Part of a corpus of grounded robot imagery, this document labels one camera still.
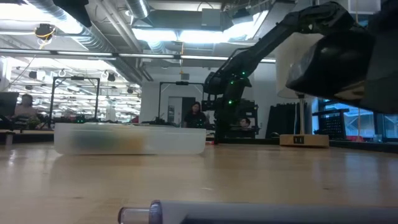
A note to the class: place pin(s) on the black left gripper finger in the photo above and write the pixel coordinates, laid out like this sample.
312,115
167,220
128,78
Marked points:
76,11

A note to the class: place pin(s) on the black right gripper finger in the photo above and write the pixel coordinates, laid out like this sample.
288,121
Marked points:
222,133

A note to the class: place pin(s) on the translucent plastic pencil case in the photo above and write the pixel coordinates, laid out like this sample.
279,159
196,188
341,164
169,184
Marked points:
174,140

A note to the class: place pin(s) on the black background robot arm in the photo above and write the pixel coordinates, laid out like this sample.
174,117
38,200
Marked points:
158,121

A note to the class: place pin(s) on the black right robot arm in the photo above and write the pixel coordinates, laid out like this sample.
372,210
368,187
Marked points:
342,68

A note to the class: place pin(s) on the black equipment rack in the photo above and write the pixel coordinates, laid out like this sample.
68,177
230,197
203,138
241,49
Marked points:
253,112

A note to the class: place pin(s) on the person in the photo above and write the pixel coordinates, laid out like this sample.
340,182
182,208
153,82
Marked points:
195,116
26,109
245,122

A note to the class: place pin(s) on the black curtain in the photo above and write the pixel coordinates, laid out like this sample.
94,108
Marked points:
281,121

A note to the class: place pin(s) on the white shade wooden base lamp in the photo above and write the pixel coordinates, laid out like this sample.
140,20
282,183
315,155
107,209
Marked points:
304,140

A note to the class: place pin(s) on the long ceiling light bar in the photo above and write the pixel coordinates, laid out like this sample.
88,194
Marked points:
149,56

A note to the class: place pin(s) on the grey ceiling box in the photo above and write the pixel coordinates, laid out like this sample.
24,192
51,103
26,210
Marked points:
211,17

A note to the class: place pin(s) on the small red background object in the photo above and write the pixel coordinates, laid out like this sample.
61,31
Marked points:
135,119

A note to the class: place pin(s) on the grey marker pen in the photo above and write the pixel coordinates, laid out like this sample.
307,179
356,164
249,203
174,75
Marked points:
264,214

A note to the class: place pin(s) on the black perforated shelf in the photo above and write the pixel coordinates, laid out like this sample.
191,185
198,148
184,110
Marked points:
334,126

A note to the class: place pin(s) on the black monitor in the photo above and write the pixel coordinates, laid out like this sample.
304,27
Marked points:
7,105

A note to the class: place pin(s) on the small potted plant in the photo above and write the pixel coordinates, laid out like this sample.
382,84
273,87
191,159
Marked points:
34,123

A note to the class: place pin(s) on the red tray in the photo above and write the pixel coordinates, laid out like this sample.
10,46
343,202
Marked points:
354,138

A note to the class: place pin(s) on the clear plastic cup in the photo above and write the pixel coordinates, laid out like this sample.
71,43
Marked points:
377,138

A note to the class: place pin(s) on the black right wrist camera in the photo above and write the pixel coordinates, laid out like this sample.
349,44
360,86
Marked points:
211,83

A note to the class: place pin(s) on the black gantry frame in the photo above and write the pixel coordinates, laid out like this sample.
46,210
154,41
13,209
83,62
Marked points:
182,83
98,96

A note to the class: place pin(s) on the silver ventilation duct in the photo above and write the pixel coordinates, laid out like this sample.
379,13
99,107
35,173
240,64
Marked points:
136,7

